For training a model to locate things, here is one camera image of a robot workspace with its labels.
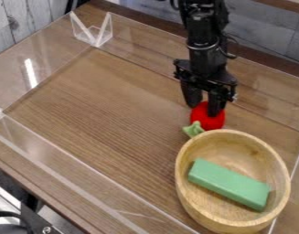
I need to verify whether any black cable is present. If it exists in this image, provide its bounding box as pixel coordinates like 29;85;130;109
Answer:
0;210;31;234

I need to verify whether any black metal stand bracket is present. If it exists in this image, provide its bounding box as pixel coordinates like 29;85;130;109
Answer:
22;194;55;234

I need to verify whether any clear acrylic enclosure wall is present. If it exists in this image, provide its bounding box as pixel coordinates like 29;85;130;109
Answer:
0;7;299;234

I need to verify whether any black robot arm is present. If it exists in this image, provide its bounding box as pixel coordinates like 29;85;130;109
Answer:
170;0;237;117

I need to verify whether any green rectangular block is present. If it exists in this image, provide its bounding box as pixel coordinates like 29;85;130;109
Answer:
188;158;272;212

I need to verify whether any light wooden bowl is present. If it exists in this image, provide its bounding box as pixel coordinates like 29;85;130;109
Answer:
176;130;292;234

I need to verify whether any red plush strawberry fruit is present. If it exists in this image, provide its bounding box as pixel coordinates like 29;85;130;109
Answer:
182;101;225;138

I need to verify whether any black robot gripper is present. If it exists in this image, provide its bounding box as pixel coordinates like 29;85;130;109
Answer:
174;58;238;117

